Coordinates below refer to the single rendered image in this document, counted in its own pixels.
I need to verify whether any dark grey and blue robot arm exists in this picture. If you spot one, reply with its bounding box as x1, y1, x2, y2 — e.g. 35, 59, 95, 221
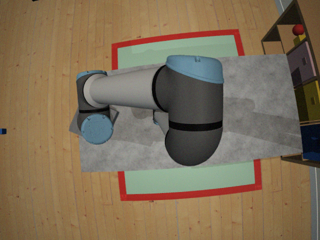
76, 55, 224, 166

